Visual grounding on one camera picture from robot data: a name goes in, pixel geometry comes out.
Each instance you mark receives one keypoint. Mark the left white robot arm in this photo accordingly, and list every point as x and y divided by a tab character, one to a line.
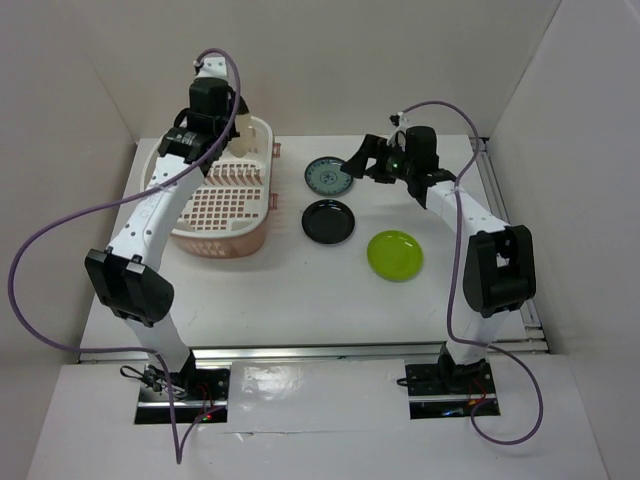
125	274

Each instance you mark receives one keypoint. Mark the pink and white dish rack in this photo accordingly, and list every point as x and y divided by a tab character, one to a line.
226	217

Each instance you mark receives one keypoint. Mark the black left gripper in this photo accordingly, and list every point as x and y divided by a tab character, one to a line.
228	111

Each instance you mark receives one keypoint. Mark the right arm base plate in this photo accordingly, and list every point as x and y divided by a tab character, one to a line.
431	396

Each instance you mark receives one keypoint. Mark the green plate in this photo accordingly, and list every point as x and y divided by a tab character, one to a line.
395	256

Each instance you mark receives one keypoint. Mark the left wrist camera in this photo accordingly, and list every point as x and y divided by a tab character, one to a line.
211	67

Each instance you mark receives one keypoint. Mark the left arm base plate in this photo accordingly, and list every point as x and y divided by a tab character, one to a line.
207	395

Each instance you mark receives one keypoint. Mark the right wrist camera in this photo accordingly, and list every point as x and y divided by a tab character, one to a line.
400	124

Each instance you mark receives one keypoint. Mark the blue floral plate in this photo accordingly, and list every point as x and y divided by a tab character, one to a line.
325	177

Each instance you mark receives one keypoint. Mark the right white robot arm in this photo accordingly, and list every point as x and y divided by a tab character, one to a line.
493	261

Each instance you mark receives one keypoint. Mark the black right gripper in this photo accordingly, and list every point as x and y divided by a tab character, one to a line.
357	165

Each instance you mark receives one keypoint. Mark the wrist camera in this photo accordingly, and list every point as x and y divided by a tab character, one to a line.
400	124
211	67

